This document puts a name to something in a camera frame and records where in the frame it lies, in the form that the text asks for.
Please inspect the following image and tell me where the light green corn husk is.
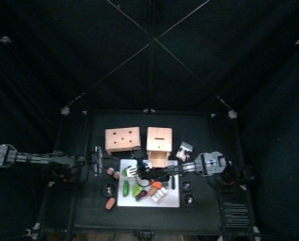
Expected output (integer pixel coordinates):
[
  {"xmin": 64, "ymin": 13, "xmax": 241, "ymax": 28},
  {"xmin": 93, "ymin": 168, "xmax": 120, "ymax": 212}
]
[{"xmin": 130, "ymin": 184, "xmax": 144, "ymax": 198}]

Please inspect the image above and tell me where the glossy green leaf vegetable toy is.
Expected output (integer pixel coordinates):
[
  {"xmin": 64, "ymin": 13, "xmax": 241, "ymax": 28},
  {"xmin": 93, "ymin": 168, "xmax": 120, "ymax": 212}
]
[{"xmin": 121, "ymin": 181, "xmax": 130, "ymax": 198}]

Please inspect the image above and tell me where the purple toy eggplant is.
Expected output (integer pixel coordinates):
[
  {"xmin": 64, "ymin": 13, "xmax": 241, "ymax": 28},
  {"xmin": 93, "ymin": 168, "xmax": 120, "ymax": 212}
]
[{"xmin": 134, "ymin": 189, "xmax": 149, "ymax": 202}]

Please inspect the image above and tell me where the wooden box with round holes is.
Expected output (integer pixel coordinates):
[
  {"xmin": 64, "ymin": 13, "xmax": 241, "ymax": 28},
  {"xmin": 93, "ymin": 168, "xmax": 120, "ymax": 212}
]
[{"xmin": 104, "ymin": 126, "xmax": 141, "ymax": 155}]

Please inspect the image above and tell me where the wooden slot box red front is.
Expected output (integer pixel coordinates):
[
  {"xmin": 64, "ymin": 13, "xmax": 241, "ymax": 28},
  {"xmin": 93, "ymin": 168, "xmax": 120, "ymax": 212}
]
[{"xmin": 145, "ymin": 126, "xmax": 174, "ymax": 169}]

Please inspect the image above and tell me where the salmon pink oblong toy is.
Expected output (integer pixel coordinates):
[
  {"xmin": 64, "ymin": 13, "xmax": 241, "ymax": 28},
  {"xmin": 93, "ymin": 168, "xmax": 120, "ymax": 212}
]
[{"xmin": 104, "ymin": 197, "xmax": 117, "ymax": 211}]

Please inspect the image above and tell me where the white cutting board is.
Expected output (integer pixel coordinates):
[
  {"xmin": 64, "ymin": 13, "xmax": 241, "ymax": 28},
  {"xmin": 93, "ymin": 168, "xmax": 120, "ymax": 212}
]
[{"xmin": 116, "ymin": 158, "xmax": 181, "ymax": 209}]

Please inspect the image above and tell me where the dark round sushi piece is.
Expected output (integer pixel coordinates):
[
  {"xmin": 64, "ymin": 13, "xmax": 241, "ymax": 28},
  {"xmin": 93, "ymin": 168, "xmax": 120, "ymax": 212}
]
[{"xmin": 181, "ymin": 193, "xmax": 197, "ymax": 207}]

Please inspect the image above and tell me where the black table-level camera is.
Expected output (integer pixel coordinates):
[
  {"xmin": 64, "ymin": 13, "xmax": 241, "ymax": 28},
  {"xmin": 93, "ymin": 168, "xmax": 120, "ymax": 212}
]
[{"xmin": 133, "ymin": 230, "xmax": 156, "ymax": 241}]

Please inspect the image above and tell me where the thin diagonal brace wire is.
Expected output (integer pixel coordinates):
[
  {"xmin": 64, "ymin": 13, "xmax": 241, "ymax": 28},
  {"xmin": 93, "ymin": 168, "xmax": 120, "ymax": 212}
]
[
  {"xmin": 64, "ymin": 0, "xmax": 212, "ymax": 110},
  {"xmin": 104, "ymin": 0, "xmax": 236, "ymax": 115}
]

